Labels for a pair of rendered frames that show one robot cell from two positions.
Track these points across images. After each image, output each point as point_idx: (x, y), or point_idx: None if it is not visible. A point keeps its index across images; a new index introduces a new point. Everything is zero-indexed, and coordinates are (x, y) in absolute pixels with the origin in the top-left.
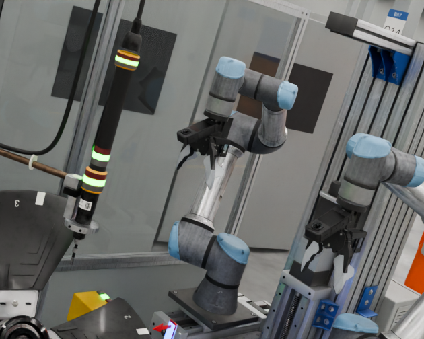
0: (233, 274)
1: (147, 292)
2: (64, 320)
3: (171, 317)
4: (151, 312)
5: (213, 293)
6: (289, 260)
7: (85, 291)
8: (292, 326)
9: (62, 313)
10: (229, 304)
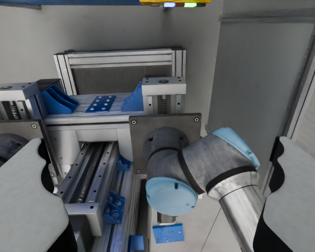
0: (147, 170)
1: (258, 139)
2: (269, 52)
3: (175, 99)
4: (247, 138)
5: (157, 142)
6: (119, 237)
7: (281, 73)
8: (79, 177)
9: (275, 48)
10: (143, 151)
